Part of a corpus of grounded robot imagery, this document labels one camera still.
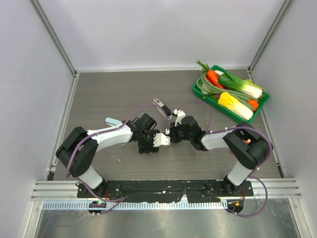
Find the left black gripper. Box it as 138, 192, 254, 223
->
138, 130, 160, 154

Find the light blue stapler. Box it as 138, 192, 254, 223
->
105, 118, 122, 126

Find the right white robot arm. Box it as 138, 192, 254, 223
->
169, 116, 273, 196

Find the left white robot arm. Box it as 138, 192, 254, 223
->
55, 113, 159, 198

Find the green plastic basket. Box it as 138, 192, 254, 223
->
193, 65, 270, 123

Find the green long beans toy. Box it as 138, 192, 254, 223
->
196, 59, 258, 111

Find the yellow napa cabbage toy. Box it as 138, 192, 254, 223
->
218, 92, 253, 120

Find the colourful snack packet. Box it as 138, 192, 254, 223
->
229, 139, 251, 154

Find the small orange carrot toy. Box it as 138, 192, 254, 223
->
248, 99, 260, 112

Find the bok choy toy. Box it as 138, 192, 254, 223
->
219, 72, 263, 99

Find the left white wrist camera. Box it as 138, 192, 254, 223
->
153, 129, 171, 147

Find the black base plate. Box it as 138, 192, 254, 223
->
76, 179, 254, 203

